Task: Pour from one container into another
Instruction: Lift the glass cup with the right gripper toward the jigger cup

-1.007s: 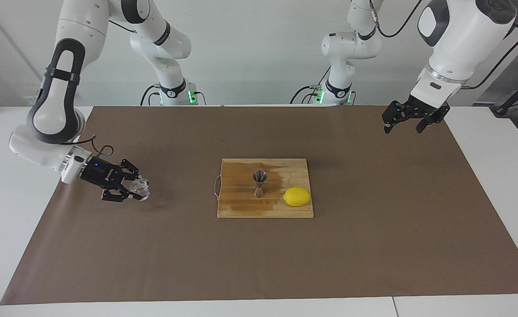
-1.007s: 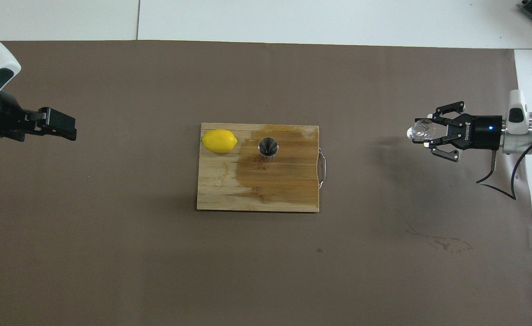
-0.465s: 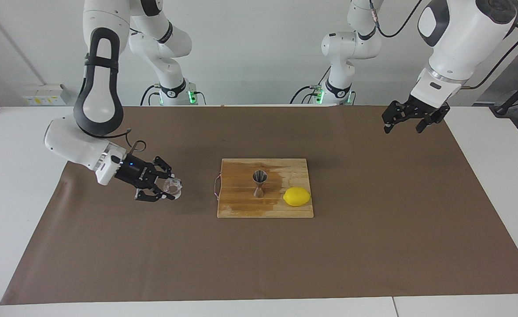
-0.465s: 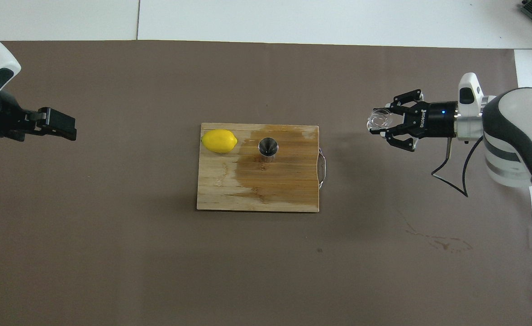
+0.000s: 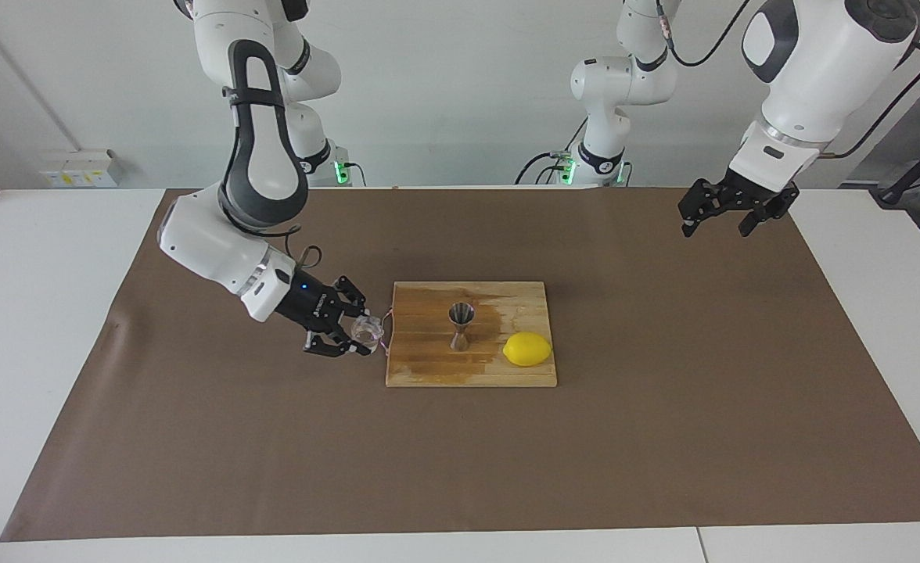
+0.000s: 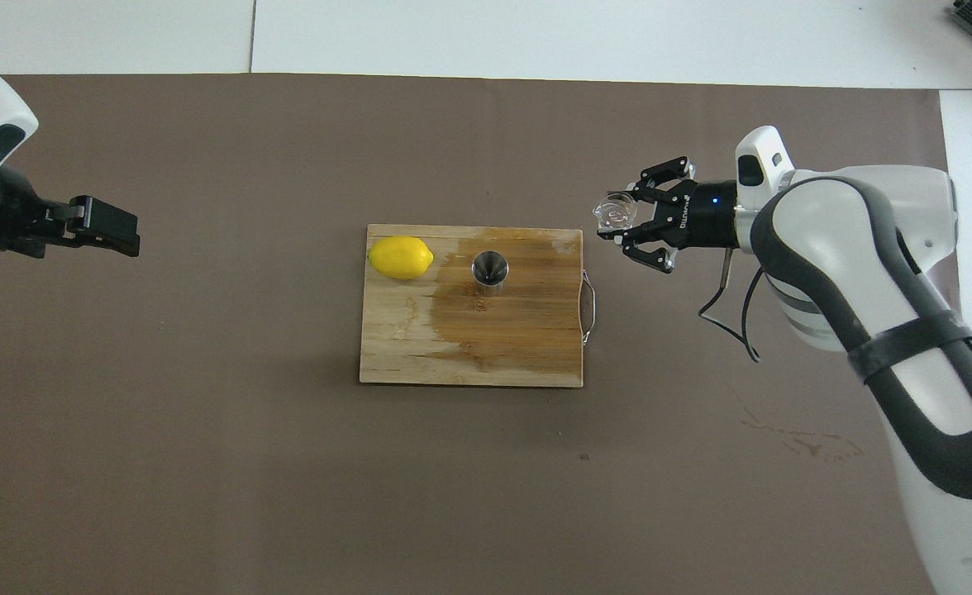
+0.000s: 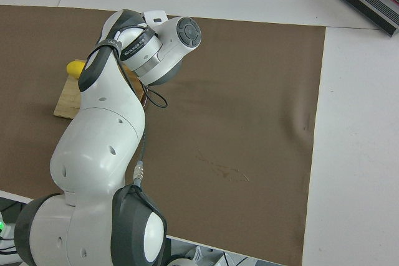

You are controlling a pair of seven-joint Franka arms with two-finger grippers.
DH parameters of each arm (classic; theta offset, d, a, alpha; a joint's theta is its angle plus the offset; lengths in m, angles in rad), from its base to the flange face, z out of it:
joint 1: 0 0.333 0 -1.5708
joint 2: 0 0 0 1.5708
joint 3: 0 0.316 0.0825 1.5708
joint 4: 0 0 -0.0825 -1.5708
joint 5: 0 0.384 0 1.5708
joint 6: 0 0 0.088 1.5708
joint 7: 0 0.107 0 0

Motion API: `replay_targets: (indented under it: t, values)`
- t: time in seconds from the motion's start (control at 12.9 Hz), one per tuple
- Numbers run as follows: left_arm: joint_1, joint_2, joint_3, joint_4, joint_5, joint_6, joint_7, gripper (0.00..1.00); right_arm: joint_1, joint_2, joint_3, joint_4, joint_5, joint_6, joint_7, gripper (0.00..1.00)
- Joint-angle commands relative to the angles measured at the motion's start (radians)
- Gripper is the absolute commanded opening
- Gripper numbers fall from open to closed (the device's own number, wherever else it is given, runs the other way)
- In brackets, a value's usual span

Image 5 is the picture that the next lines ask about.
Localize black tripod stand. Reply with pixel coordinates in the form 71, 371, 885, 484
871, 129, 920, 208

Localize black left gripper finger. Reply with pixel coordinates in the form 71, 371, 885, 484
677, 178, 731, 238
736, 201, 789, 238

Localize wooden cutting board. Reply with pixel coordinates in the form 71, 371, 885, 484
380, 281, 559, 389

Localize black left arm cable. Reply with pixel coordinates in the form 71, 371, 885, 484
656, 0, 920, 160

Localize steel double jigger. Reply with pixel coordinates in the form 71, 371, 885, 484
448, 303, 475, 352

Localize brown paper table mat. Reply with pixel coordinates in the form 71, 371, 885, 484
0, 186, 920, 542

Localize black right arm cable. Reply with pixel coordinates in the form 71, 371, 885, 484
253, 223, 325, 271

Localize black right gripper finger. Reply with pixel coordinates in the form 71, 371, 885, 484
304, 328, 375, 360
332, 274, 368, 316

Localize yellow lemon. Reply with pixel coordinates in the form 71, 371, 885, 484
502, 331, 553, 368

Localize small clear glass cup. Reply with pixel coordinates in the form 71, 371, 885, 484
350, 315, 386, 350

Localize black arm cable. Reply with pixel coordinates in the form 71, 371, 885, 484
656, 0, 920, 160
253, 223, 325, 271

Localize yellow labelled wall box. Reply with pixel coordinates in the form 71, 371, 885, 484
40, 149, 119, 188

